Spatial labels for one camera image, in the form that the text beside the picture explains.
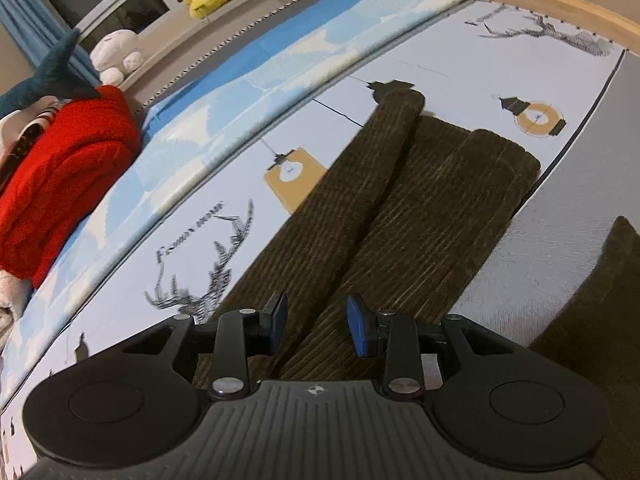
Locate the light blue patterned sheet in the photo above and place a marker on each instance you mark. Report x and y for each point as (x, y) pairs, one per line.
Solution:
(225, 90)

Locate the yellow flat plush toy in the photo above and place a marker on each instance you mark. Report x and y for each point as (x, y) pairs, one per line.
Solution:
(207, 0)

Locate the white plush toy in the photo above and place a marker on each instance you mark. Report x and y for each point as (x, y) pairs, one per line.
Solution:
(117, 55)

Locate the blue curtain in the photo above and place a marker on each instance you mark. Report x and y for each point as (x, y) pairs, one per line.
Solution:
(20, 15)

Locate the white window sill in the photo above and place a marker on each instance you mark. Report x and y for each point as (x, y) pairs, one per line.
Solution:
(240, 20)

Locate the teal shark plush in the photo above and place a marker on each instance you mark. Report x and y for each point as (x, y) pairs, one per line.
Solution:
(45, 85)

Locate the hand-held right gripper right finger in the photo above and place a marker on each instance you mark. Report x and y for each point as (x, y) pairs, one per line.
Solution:
(361, 327)

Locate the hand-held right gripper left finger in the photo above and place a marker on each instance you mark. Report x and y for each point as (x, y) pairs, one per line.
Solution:
(272, 322)

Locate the red folded blanket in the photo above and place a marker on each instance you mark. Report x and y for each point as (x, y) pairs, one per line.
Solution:
(65, 180)

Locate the white fleece folded blanket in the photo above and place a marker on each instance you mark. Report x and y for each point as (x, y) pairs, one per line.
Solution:
(10, 305)

